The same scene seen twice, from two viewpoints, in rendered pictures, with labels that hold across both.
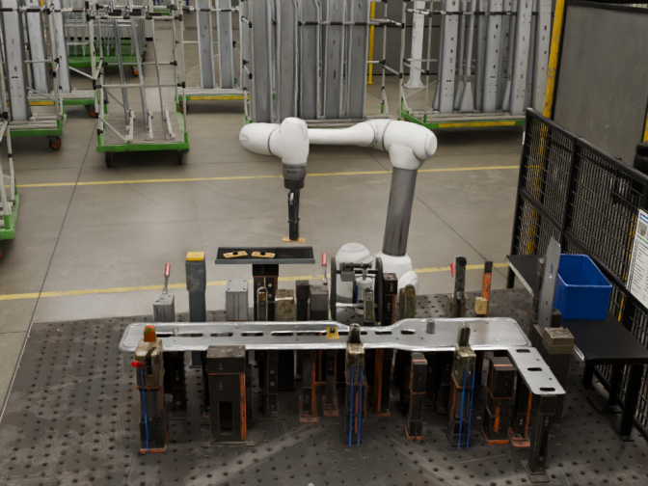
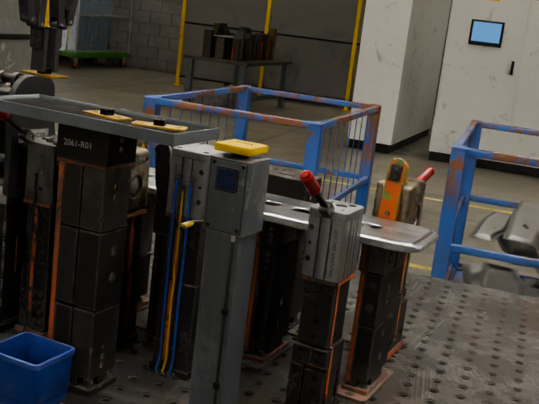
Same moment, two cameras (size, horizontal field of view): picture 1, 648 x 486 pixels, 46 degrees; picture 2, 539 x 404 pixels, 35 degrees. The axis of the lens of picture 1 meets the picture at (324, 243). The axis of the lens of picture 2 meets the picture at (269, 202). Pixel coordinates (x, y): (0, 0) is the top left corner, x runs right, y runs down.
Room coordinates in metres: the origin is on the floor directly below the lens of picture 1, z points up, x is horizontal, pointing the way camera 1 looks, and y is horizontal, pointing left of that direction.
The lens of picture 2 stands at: (3.70, 1.12, 1.35)
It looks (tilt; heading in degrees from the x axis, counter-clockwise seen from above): 12 degrees down; 209
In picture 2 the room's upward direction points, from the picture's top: 7 degrees clockwise
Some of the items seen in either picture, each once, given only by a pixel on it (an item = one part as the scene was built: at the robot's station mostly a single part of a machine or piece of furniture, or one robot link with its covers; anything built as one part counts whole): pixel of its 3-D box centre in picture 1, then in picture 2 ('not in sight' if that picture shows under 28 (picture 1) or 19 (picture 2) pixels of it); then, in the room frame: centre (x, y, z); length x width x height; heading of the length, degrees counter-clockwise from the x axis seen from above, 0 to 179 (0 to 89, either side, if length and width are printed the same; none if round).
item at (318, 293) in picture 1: (318, 336); (49, 236); (2.53, 0.01, 0.89); 0.13 x 0.11 x 0.38; 4
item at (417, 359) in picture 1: (417, 397); not in sight; (2.18, -0.32, 0.84); 0.11 x 0.08 x 0.29; 4
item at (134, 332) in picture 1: (326, 335); (113, 168); (2.33, -0.02, 1.00); 1.38 x 0.22 x 0.02; 94
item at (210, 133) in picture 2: (265, 255); (99, 117); (2.65, 0.22, 1.16); 0.37 x 0.14 x 0.02; 94
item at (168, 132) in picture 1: (139, 75); not in sight; (9.06, 2.21, 0.88); 1.91 x 1.00 x 1.76; 13
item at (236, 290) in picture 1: (238, 337); (191, 260); (2.48, 0.30, 0.90); 0.13 x 0.10 x 0.41; 4
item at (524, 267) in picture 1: (568, 302); not in sight; (2.60, -0.92, 1.02); 0.90 x 0.22 x 0.03; 4
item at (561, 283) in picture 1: (574, 285); not in sight; (2.57, -0.92, 1.10); 0.30 x 0.17 x 0.13; 178
